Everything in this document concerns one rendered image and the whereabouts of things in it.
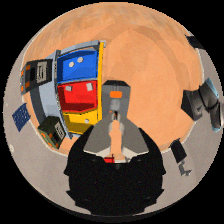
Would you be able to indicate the blue open bin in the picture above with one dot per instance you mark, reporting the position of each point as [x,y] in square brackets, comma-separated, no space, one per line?
[79,70]

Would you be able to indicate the red bin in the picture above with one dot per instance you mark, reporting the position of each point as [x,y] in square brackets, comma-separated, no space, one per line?
[79,99]

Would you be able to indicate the yellow open bin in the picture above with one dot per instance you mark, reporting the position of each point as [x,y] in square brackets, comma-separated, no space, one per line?
[76,124]

